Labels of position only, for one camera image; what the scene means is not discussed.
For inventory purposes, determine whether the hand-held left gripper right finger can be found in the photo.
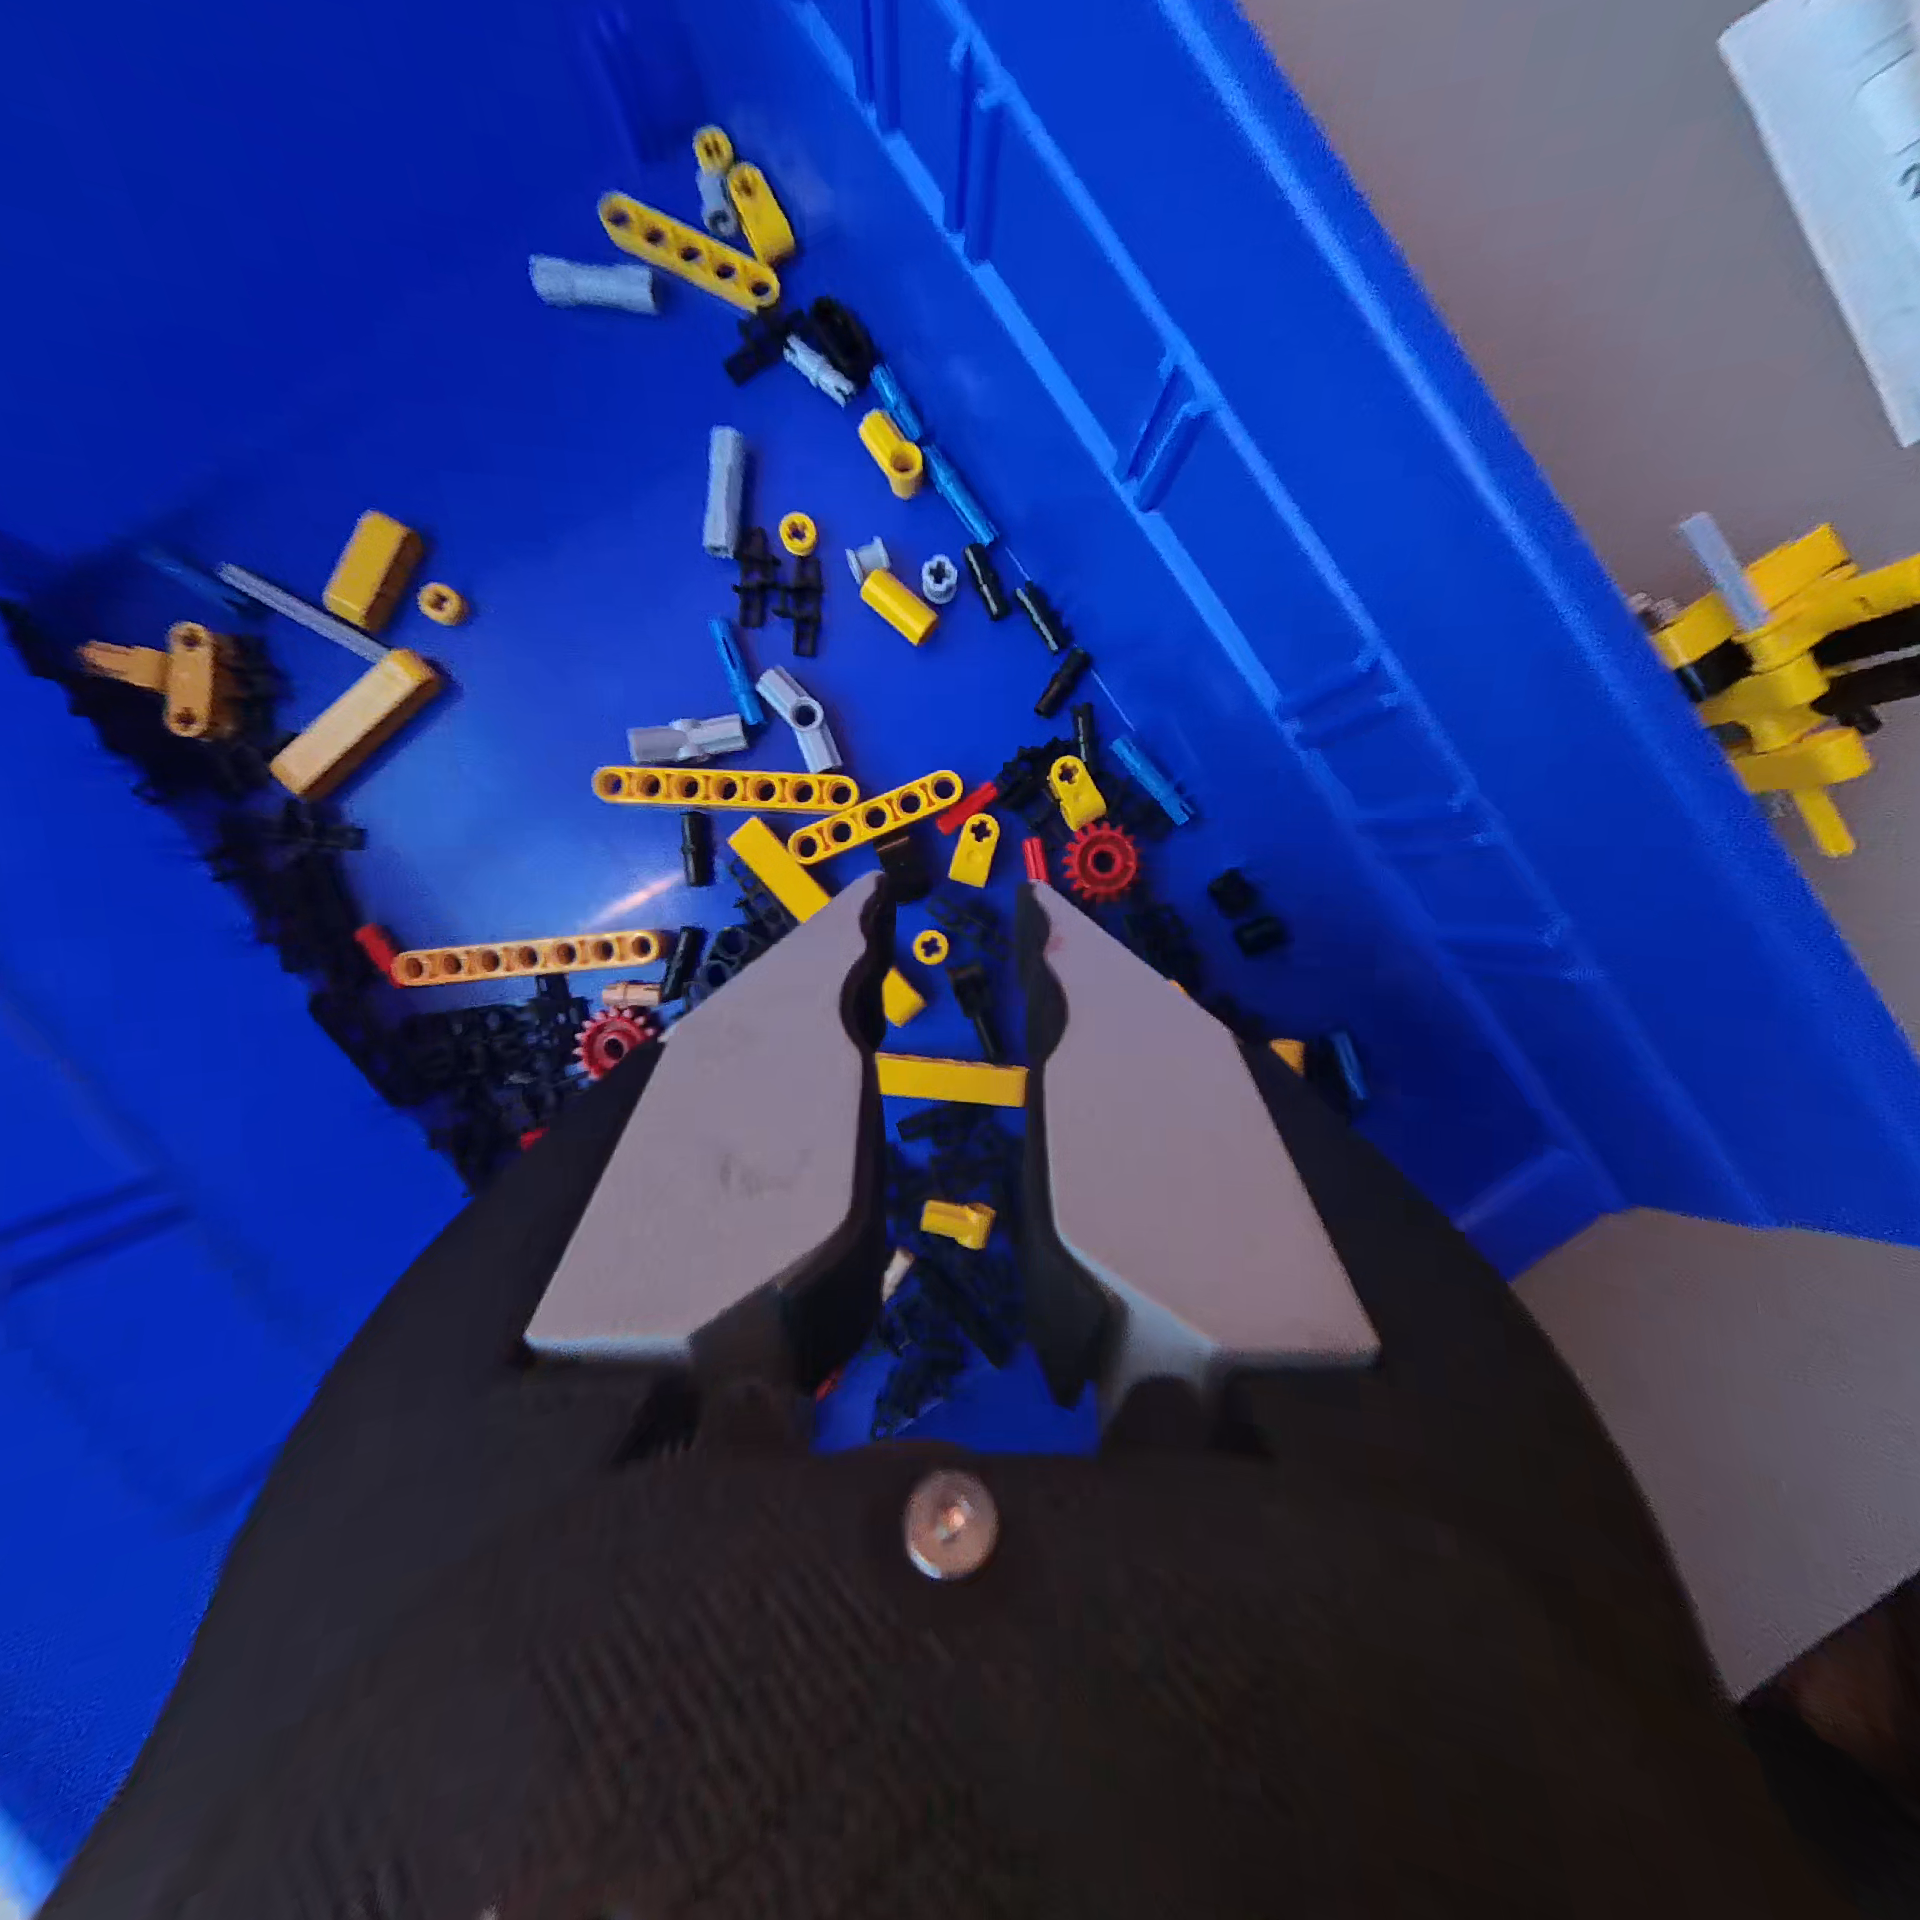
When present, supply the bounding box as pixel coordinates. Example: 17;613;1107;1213
1012;874;1381;1427

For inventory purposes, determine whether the pile of lego pieces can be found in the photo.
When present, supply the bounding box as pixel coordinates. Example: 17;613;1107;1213
0;127;1373;1427

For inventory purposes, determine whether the blue plastic bin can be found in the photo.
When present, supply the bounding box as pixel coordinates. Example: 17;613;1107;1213
0;0;1920;1891

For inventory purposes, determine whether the lego instruction booklet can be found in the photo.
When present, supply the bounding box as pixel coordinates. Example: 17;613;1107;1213
1717;0;1920;451

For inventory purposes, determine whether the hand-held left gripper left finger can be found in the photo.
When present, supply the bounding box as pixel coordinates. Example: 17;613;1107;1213
523;868;899;1403

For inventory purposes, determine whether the yellow lego model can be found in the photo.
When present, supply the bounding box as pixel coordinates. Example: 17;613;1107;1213
1632;513;1920;861

